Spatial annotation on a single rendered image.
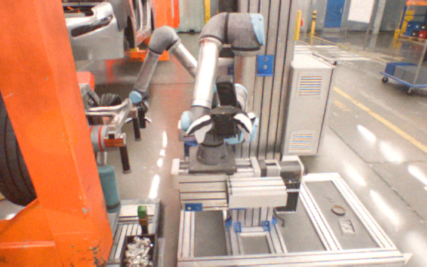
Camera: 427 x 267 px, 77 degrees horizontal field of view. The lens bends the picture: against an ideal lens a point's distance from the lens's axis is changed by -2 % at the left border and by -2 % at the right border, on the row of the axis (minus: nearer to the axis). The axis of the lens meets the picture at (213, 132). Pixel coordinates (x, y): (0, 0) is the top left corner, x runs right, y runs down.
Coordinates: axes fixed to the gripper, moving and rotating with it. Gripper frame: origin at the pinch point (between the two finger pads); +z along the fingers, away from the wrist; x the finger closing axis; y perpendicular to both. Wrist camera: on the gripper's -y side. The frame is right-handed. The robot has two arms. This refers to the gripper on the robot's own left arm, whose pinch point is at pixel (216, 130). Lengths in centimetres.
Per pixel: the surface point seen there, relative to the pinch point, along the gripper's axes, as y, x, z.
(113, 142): 23, 60, -42
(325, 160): 133, -59, -205
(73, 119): 0, 50, -13
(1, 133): 8, 95, -23
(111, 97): 11, 73, -71
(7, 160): 19, 94, -20
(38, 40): -25, 46, -8
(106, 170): 41, 71, -45
